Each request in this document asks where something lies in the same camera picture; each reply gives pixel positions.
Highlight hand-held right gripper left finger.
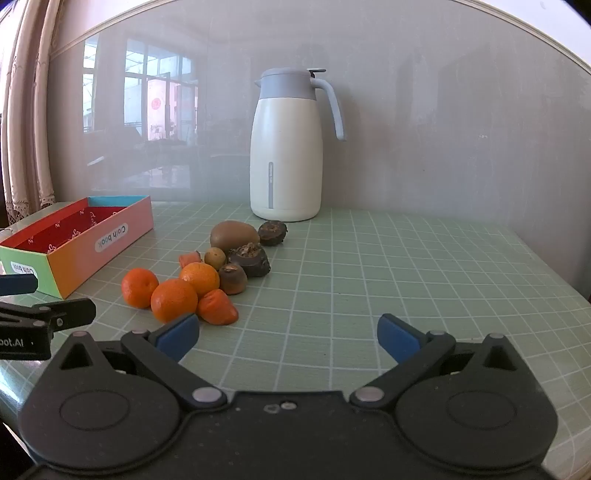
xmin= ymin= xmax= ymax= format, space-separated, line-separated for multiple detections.
xmin=48 ymin=313 xmax=227 ymax=411

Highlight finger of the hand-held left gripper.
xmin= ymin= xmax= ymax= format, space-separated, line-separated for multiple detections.
xmin=0 ymin=274 xmax=38 ymax=296
xmin=0 ymin=298 xmax=97 ymax=334

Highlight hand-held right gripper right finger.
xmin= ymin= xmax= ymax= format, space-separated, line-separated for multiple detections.
xmin=349 ymin=314 xmax=529 ymax=411

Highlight orange mandarin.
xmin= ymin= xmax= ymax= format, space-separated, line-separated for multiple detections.
xmin=150 ymin=278 xmax=199 ymax=324
xmin=179 ymin=261 xmax=221 ymax=297
xmin=121 ymin=268 xmax=160 ymax=309

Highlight large orange-red fruit piece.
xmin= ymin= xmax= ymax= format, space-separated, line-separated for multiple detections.
xmin=197 ymin=289 xmax=239 ymax=325

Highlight colourful cardboard box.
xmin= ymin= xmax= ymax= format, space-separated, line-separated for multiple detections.
xmin=0 ymin=195 xmax=154 ymax=300

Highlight small dark brown fruit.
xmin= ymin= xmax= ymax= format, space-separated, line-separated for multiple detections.
xmin=218 ymin=263 xmax=248 ymax=295

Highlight large dark brown fruit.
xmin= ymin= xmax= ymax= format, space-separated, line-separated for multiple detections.
xmin=229 ymin=242 xmax=271 ymax=278

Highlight large brown kiwi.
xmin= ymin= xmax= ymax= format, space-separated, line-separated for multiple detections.
xmin=210 ymin=220 xmax=260 ymax=252

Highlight dark brown round fruit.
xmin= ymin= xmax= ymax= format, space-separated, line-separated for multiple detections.
xmin=257 ymin=220 xmax=289 ymax=247

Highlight green grid tablecloth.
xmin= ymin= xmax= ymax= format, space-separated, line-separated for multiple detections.
xmin=0 ymin=200 xmax=591 ymax=480

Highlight beige lace curtain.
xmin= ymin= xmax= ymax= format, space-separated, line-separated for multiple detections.
xmin=0 ymin=0 xmax=63 ymax=229

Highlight white thermos jug grey lid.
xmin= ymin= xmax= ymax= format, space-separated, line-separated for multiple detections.
xmin=249 ymin=68 xmax=348 ymax=222

